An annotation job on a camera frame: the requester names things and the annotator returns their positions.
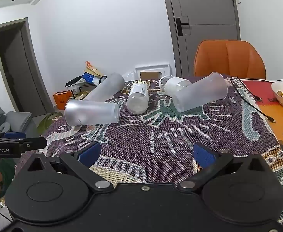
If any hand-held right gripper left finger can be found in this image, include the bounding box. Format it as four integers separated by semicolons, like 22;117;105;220
23;142;114;194

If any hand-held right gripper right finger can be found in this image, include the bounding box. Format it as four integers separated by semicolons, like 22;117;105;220
177;142;269;194

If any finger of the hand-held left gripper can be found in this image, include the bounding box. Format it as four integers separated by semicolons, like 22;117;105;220
0;131;27;140
18;136;47;154

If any short frosted plastic cup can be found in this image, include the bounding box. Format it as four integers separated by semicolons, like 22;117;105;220
64;98;120;127

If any wide frosted plastic cup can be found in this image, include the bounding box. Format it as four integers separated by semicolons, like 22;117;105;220
172;72;228;113

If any tall frosted plastic cup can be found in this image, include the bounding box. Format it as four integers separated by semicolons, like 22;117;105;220
82;73;126;103

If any white plastic cup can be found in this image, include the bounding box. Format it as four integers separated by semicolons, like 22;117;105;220
164;77;193;95

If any small clear plastic cup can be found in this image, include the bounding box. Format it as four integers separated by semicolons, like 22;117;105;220
159;75;173;94

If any grey sofa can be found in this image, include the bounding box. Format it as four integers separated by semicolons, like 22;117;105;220
0;98;33;136

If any green cloth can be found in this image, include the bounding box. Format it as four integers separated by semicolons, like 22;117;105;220
36;113;65;135

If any orange box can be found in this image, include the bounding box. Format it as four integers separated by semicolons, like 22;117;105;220
53;91;72;108

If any printed blanket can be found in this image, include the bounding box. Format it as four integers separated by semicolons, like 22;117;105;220
14;74;283;230

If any dark open door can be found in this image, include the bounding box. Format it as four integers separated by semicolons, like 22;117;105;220
0;17;54;117

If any white labelled plastic bottle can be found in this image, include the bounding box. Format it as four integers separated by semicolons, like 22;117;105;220
126;80;150;114

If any black shoe rack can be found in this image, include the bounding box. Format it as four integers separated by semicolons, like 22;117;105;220
65;75;108;97

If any beige paper bag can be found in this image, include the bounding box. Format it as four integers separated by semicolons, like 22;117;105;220
84;61;105;78

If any clear plastic bag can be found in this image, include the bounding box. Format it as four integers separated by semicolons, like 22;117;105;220
122;71;136;82

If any cardboard box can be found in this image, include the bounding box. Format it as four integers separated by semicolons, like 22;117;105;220
140;71;163;81

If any orange chair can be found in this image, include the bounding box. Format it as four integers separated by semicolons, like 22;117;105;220
193;40;267;80

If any grey door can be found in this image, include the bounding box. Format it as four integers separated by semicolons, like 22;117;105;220
161;0;242;78

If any black door handle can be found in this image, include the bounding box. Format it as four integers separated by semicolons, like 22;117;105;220
175;17;190;37

